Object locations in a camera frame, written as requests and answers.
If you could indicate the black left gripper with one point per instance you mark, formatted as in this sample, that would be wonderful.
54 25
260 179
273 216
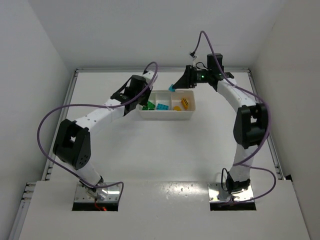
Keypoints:
144 99

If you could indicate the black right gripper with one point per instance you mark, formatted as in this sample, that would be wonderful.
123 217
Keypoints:
188 77

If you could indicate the small teal lego brick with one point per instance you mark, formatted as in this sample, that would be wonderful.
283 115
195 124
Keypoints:
171 88

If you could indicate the bee lego stack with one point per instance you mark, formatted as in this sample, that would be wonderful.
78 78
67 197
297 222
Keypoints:
185 103

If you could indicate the yellow curved lego brick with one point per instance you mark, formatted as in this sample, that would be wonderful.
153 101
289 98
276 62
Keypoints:
177 108

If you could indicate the green lego plate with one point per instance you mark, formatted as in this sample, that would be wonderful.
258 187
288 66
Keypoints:
151 106

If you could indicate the light blue long lego brick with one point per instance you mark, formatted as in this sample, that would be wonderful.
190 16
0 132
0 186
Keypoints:
162 107

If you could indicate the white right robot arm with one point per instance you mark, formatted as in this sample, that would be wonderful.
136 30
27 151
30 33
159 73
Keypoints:
251 124

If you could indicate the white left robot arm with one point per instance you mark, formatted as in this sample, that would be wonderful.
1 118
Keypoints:
73 141

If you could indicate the white divided container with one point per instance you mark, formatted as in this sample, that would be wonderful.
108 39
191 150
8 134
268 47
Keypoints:
171 99

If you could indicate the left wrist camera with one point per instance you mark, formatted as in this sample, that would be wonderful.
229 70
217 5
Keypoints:
148 76

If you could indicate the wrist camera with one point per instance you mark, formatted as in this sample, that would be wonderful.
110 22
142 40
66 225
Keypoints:
148 76
194 58

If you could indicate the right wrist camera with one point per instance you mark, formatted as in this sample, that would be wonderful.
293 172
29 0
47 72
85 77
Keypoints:
194 58

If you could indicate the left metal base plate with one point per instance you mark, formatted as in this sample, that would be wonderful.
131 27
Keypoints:
110 194

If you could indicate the metal base plate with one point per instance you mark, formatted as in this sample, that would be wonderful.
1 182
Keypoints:
110 194
217 195

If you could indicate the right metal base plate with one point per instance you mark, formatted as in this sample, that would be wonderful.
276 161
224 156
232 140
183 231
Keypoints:
217 195

